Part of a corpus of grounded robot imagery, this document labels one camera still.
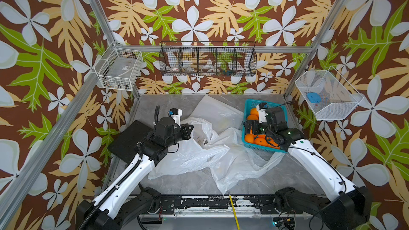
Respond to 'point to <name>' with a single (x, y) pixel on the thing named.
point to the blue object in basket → (313, 97)
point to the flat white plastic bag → (222, 114)
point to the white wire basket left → (119, 68)
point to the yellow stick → (234, 212)
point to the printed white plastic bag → (196, 152)
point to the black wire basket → (207, 58)
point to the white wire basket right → (328, 96)
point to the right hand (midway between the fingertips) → (250, 122)
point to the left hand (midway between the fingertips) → (194, 124)
